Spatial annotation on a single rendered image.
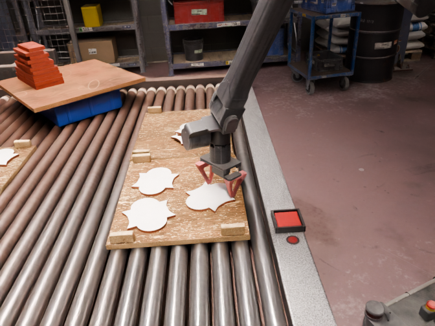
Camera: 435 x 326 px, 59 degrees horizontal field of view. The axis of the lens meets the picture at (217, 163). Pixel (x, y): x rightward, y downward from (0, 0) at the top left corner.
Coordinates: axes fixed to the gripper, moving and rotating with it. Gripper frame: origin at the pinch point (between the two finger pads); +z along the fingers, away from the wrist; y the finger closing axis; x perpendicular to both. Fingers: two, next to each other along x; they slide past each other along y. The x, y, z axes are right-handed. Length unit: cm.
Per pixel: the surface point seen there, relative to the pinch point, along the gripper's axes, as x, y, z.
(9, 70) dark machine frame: -6, -161, -4
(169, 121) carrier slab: 20, -51, 1
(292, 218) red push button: 5.3, 21.5, 2.0
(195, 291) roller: -27.0, 21.1, 4.3
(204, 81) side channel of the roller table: 64, -80, 0
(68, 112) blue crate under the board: -7, -84, -1
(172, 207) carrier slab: -14.0, -4.1, 2.2
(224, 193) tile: -0.6, 2.1, 0.8
